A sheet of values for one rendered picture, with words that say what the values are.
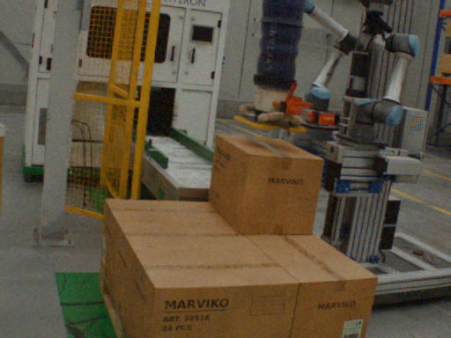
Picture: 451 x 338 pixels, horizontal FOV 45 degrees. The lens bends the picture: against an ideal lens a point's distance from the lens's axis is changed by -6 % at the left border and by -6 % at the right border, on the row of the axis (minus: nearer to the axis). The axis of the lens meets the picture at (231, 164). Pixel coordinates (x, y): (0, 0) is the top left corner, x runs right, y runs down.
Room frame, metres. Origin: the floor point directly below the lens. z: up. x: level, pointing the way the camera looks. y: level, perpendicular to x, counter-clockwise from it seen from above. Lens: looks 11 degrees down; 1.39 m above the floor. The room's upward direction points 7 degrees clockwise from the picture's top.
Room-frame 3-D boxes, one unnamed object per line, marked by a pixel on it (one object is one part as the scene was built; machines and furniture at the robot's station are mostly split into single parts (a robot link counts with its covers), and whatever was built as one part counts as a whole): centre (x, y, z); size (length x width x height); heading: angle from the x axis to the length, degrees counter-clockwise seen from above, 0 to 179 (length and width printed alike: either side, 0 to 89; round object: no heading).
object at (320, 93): (3.63, -0.51, 1.20); 0.13 x 0.12 x 0.14; 10
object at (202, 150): (4.91, 0.30, 0.60); 1.60 x 0.10 x 0.09; 22
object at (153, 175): (4.36, 0.71, 0.50); 2.31 x 0.05 x 0.19; 22
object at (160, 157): (4.71, 0.79, 0.60); 1.60 x 0.10 x 0.09; 22
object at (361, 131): (3.18, -0.72, 1.09); 0.15 x 0.15 x 0.10
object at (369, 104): (3.17, -0.72, 1.20); 0.13 x 0.12 x 0.14; 51
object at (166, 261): (2.67, -0.01, 0.34); 1.20 x 1.00 x 0.40; 22
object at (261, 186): (3.06, -0.18, 0.74); 0.60 x 0.40 x 0.40; 19
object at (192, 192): (3.40, -0.03, 0.58); 0.70 x 0.03 x 0.06; 112
